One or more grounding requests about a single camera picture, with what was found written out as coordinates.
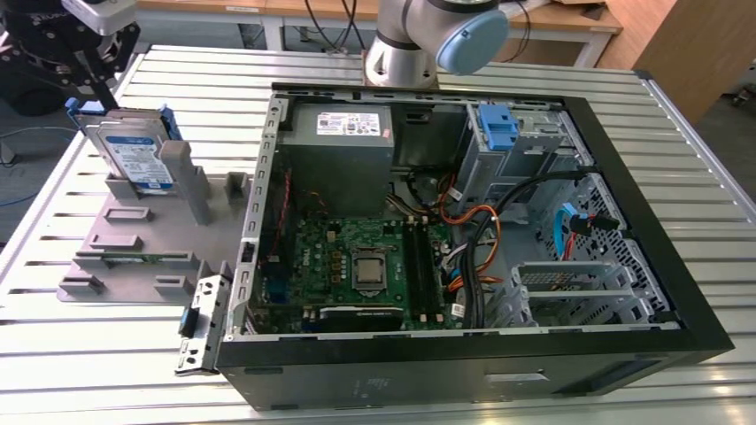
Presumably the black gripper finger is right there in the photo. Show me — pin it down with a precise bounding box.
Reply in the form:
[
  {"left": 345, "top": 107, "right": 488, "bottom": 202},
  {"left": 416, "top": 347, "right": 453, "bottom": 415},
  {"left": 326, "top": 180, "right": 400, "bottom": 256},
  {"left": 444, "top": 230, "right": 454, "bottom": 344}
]
[
  {"left": 8, "top": 43, "right": 96, "bottom": 102},
  {"left": 73, "top": 49, "right": 118, "bottom": 111}
]

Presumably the hard disk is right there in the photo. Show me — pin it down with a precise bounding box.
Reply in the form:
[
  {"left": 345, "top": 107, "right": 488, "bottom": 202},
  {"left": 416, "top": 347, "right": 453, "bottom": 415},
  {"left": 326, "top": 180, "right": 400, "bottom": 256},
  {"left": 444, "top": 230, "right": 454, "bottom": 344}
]
[{"left": 66, "top": 100, "right": 181, "bottom": 194}]

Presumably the blue data wire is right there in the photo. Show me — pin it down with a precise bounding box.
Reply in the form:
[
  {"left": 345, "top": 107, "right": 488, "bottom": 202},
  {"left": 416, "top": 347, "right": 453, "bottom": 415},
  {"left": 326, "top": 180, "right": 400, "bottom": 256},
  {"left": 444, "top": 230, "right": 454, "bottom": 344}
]
[{"left": 554, "top": 202, "right": 592, "bottom": 262}]

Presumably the grey metal disk bay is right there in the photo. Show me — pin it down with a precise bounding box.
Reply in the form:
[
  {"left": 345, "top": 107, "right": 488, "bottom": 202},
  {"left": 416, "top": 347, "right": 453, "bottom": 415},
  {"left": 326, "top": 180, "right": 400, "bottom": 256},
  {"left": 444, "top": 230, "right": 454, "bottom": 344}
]
[{"left": 510, "top": 260, "right": 674, "bottom": 328}]

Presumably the black round bin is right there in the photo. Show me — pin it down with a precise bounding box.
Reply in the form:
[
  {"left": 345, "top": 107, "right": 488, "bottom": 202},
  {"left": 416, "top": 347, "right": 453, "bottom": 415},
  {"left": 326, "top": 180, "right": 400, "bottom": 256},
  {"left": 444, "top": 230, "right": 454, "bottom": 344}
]
[{"left": 8, "top": 83, "right": 66, "bottom": 117}]

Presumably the green RAM stick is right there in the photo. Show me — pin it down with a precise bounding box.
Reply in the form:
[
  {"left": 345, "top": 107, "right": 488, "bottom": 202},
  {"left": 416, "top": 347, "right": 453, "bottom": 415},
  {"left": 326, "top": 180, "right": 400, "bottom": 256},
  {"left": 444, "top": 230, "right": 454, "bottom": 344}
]
[{"left": 102, "top": 251, "right": 184, "bottom": 263}]

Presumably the grey power supply unit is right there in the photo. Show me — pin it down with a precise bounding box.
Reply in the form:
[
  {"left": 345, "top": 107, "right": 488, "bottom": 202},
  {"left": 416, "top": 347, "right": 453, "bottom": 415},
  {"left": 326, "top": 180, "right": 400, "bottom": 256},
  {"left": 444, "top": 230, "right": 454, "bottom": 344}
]
[{"left": 276, "top": 104, "right": 396, "bottom": 218}]

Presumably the grey parts rack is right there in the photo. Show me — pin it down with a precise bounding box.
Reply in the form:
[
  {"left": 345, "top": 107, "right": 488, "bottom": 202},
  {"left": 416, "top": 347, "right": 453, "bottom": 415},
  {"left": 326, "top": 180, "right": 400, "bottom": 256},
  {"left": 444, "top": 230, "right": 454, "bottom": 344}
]
[{"left": 56, "top": 139, "right": 254, "bottom": 305}]

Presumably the green motherboard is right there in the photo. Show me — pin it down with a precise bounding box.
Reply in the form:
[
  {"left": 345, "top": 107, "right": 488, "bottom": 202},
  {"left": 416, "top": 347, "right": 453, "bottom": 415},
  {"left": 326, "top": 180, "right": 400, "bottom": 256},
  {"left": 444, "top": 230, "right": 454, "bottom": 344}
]
[{"left": 253, "top": 216, "right": 468, "bottom": 333}]

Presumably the silver CPU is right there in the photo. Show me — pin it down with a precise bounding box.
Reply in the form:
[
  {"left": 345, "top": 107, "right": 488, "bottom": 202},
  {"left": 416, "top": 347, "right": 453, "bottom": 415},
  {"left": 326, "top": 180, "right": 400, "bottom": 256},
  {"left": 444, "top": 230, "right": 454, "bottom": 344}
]
[{"left": 353, "top": 256, "right": 388, "bottom": 284}]

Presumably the CPU socket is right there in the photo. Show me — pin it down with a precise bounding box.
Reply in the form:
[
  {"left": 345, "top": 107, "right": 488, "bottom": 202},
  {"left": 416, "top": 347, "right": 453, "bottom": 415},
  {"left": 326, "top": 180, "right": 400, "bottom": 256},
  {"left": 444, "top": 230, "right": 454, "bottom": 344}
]
[{"left": 346, "top": 246, "right": 392, "bottom": 298}]

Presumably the grey optical drive cage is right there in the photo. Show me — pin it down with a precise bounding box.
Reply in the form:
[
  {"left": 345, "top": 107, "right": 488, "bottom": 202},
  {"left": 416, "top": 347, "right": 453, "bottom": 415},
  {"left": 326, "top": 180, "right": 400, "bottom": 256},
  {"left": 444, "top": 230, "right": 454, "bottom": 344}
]
[{"left": 457, "top": 104, "right": 596, "bottom": 209}]

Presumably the black RAM slot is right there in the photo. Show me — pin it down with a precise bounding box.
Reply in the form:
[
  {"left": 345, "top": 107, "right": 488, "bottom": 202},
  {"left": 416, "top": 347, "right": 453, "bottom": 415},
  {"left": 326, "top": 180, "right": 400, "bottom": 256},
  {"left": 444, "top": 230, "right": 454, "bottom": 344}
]
[
  {"left": 418, "top": 215, "right": 448, "bottom": 323},
  {"left": 402, "top": 215, "right": 430, "bottom": 323}
]

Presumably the blue drive bay latch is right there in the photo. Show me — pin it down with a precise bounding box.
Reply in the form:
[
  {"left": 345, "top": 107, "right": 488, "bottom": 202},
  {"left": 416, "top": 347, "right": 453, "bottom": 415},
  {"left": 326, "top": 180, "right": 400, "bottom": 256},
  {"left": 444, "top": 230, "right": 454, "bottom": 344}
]
[{"left": 478, "top": 104, "right": 520, "bottom": 151}]

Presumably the black graphics card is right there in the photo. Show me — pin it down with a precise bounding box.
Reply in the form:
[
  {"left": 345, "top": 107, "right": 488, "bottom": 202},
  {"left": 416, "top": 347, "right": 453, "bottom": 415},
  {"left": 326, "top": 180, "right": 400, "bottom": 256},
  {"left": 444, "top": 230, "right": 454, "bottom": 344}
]
[{"left": 316, "top": 305, "right": 406, "bottom": 333}]

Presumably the wooden desk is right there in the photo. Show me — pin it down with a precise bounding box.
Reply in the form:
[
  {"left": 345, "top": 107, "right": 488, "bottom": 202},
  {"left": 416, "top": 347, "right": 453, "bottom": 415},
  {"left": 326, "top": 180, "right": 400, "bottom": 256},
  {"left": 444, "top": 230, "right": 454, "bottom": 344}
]
[{"left": 134, "top": 0, "right": 625, "bottom": 67}]

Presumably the black PC case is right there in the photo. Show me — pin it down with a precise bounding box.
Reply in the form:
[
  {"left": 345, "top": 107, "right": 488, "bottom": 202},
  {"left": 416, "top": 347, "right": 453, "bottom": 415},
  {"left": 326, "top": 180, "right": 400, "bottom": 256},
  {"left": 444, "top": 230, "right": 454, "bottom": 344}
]
[{"left": 214, "top": 81, "right": 737, "bottom": 411}]

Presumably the wooden cabinet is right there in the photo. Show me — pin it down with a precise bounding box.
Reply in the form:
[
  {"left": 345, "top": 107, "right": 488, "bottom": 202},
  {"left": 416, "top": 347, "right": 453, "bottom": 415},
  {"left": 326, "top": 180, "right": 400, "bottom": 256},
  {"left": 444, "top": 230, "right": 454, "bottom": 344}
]
[{"left": 601, "top": 0, "right": 756, "bottom": 125}]

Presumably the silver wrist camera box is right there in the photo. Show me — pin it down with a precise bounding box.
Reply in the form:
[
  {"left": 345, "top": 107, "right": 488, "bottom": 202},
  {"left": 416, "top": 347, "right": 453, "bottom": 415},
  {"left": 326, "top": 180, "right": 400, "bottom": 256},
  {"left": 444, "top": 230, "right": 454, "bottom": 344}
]
[{"left": 61, "top": 0, "right": 138, "bottom": 36}]

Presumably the thin red twisted wire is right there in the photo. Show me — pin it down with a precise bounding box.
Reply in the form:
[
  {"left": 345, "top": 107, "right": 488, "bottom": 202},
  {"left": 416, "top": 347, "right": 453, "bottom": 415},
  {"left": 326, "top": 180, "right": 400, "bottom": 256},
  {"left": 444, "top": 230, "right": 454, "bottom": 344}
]
[{"left": 268, "top": 170, "right": 294, "bottom": 262}]

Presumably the metal expansion slot bracket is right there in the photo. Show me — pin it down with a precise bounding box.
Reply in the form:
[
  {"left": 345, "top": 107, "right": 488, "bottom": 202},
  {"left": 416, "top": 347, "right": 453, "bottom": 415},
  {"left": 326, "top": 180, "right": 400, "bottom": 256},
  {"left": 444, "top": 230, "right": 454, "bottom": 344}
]
[{"left": 173, "top": 274, "right": 234, "bottom": 377}]

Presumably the orange yellow wire bundle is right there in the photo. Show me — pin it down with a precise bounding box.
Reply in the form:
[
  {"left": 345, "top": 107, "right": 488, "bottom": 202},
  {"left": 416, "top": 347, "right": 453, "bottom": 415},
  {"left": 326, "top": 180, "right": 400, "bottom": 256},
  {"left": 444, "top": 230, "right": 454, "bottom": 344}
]
[{"left": 440, "top": 174, "right": 502, "bottom": 293}]

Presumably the black cable bundle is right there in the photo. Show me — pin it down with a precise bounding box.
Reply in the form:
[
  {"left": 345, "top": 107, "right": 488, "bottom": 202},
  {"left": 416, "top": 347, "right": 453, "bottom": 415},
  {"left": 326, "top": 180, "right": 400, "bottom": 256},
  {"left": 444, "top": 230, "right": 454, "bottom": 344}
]
[{"left": 462, "top": 170, "right": 597, "bottom": 331}]

